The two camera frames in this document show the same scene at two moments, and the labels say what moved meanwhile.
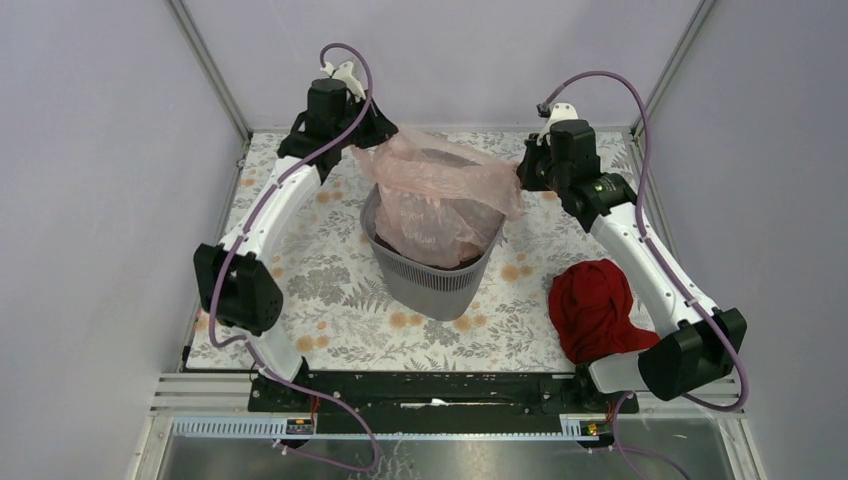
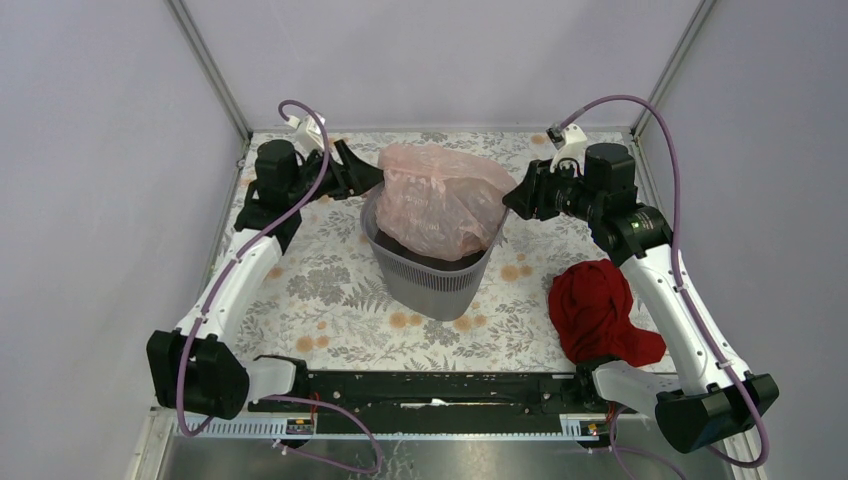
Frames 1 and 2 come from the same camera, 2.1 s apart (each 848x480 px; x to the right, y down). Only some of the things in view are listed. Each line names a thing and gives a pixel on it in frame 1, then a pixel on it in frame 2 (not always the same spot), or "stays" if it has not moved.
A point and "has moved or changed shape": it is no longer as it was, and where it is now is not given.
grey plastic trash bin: [439, 292] stays
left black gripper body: [368, 132] → [332, 184]
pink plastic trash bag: [439, 203] has moved or changed shape
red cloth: [590, 305] stays
